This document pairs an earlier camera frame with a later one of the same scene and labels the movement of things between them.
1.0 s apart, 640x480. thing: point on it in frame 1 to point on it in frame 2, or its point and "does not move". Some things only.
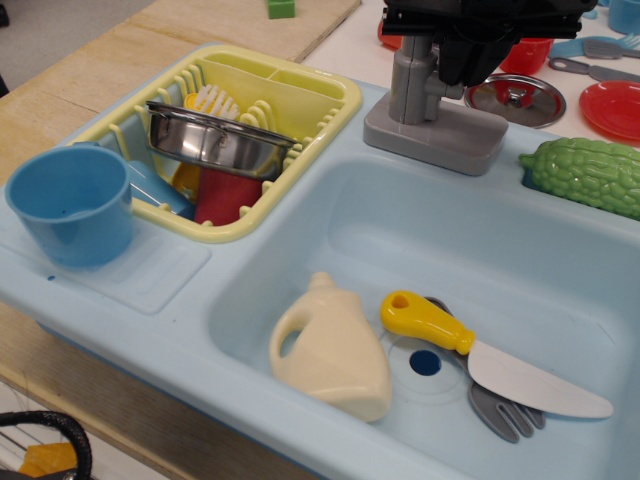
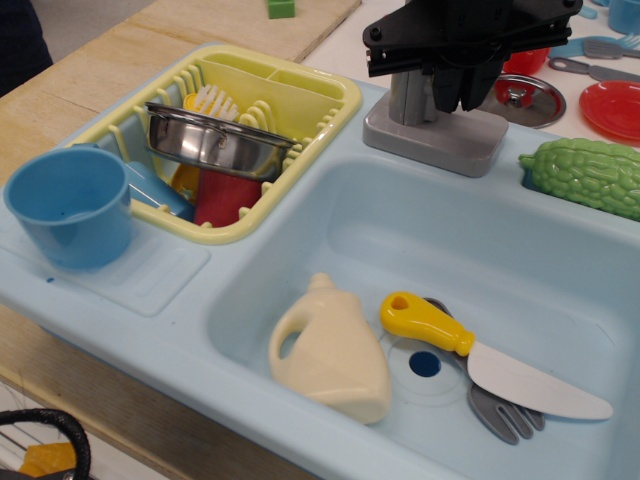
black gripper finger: (462, 63) to (447, 88)
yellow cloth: (44, 459) does not move
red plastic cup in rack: (220, 196) does not move
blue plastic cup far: (624, 16) does not move
